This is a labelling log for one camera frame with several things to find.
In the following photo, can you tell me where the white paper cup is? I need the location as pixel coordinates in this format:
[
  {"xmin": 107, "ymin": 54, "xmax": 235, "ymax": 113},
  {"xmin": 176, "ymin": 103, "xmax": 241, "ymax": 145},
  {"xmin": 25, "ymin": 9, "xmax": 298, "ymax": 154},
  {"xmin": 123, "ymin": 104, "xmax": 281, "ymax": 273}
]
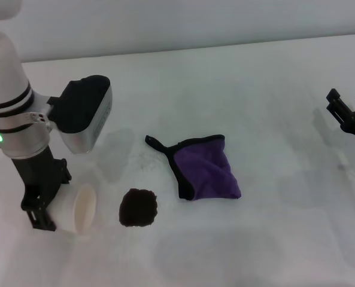
[{"xmin": 53, "ymin": 182, "xmax": 98, "ymax": 236}]

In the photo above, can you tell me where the black water stain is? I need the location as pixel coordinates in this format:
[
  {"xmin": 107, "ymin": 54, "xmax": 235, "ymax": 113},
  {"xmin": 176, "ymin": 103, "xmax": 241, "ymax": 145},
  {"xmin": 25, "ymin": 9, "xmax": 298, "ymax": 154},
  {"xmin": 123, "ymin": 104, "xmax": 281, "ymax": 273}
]
[{"xmin": 119, "ymin": 188, "xmax": 159, "ymax": 228}]

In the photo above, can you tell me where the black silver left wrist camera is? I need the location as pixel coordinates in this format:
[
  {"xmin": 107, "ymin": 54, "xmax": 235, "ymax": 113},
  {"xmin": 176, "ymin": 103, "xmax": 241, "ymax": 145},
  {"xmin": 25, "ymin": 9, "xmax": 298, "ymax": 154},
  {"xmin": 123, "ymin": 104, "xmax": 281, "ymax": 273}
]
[{"xmin": 47, "ymin": 74, "xmax": 112, "ymax": 155}]

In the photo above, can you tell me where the purple rag with black trim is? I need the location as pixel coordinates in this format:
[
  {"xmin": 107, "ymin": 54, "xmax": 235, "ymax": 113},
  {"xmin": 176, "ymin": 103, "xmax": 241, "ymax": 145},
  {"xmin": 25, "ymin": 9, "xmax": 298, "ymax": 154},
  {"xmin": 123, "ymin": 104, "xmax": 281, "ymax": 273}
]
[{"xmin": 144, "ymin": 134, "xmax": 242, "ymax": 201}]

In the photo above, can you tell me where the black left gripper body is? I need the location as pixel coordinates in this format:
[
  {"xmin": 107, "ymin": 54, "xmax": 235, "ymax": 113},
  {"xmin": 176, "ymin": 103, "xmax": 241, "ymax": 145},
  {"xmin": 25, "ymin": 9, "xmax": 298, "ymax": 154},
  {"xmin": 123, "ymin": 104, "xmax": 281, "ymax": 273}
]
[{"xmin": 11, "ymin": 146, "xmax": 60, "ymax": 209}]

